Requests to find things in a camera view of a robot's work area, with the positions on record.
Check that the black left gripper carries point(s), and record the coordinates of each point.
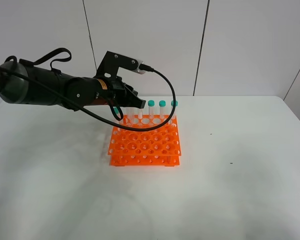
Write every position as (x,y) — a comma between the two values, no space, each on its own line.
(117,93)

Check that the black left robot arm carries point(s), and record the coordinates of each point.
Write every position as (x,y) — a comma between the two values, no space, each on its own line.
(30,85)

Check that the row tube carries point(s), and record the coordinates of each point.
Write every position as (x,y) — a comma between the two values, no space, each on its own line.
(140,114)
(162,105)
(151,108)
(174,105)
(129,115)

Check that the test tube second row left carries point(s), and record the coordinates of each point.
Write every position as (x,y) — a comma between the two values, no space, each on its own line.
(119,116)

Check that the orange test tube rack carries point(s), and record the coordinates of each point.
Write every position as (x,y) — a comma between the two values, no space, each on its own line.
(159,147)

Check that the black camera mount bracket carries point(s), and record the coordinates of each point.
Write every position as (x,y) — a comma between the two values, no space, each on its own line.
(111,63)

